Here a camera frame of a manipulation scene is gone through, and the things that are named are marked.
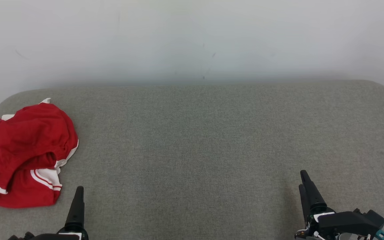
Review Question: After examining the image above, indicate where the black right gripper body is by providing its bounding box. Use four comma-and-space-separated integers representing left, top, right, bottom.
295, 205, 334, 240

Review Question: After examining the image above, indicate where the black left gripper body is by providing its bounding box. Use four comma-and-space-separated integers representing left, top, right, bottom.
7, 228, 89, 240

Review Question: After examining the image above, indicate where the red basketball shorts white trim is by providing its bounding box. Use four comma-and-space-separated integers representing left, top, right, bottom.
0, 98, 79, 195

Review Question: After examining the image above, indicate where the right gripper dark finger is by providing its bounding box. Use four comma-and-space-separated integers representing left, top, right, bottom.
300, 170, 327, 214
299, 184, 312, 223

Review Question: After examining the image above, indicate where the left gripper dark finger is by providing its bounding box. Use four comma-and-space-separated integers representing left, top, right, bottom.
65, 186, 85, 229

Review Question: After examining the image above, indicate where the grey fabric sofa seat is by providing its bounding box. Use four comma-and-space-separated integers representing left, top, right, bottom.
0, 80, 384, 240

